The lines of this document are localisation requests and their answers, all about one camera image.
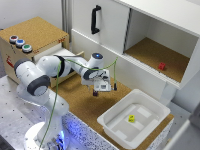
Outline pink block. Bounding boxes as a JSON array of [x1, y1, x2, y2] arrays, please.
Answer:
[[157, 62, 167, 71]]

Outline green button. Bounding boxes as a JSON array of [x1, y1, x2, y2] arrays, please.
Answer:
[[21, 43, 34, 54]]

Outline white sliding door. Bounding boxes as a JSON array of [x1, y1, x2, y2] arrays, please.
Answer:
[[72, 0, 131, 55]]

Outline black door handle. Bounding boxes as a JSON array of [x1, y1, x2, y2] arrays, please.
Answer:
[[90, 4, 103, 36]]

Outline red button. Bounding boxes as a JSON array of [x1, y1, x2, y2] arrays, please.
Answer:
[[9, 35, 19, 45]]

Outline blue button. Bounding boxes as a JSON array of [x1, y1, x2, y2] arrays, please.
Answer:
[[15, 38, 26, 49]]

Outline white cabinet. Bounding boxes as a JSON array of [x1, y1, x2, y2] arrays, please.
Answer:
[[70, 0, 200, 108]]

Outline white plastic box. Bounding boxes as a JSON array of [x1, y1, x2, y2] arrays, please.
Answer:
[[96, 88, 172, 150]]

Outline yellow block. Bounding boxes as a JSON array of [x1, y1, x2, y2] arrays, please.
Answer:
[[128, 114, 137, 123]]

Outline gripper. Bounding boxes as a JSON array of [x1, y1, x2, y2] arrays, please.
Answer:
[[91, 76, 113, 93]]

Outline wooden drawer box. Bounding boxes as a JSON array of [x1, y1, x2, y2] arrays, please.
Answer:
[[0, 16, 71, 90]]

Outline green cable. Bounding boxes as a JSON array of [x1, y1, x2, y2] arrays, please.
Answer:
[[38, 56, 120, 150]]

